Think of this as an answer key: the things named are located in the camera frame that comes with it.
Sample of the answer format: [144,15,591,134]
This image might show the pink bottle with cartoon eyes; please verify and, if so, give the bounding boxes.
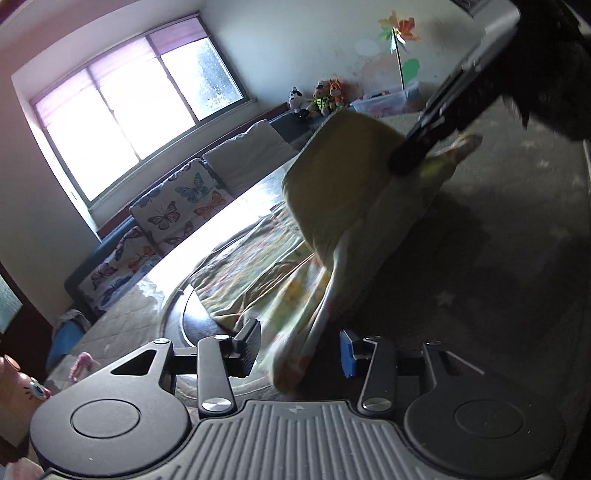
[0,354,52,446]

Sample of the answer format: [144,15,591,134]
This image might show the brown bear plush toy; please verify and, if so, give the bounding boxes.
[308,80,336,117]

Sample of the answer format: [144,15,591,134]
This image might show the long butterfly print cushion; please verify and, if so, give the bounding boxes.
[78,226,163,315]

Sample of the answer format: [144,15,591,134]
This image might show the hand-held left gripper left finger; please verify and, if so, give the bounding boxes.
[108,318,262,415]

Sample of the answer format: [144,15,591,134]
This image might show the blue sofa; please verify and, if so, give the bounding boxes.
[64,108,352,320]

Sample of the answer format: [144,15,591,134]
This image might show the window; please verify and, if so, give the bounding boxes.
[11,14,257,209]

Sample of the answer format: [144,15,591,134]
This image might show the black and white plush toy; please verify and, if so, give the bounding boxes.
[288,86,308,121]

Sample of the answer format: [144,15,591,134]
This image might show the clear plastic storage box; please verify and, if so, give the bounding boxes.
[348,82,424,117]

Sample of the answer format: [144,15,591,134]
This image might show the yellow printed child's jacket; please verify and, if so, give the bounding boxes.
[189,111,484,396]

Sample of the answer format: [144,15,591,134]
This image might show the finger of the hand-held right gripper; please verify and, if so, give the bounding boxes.
[389,87,482,175]

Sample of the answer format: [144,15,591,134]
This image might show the small pink toy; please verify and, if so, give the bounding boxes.
[68,352,101,384]

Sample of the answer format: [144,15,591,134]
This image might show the paper pinwheel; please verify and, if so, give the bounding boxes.
[376,14,422,91]

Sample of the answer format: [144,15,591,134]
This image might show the plain grey cushion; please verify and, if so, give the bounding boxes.
[203,119,301,197]

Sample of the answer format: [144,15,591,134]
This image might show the orange fox plush toy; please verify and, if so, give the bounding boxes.
[328,78,348,110]

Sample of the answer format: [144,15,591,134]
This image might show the square butterfly print cushion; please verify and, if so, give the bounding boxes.
[129,157,234,257]

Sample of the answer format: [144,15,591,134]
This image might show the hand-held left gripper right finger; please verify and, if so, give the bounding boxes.
[338,329,485,414]

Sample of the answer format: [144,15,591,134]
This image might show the blue and grey cloth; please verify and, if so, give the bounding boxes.
[46,309,89,371]

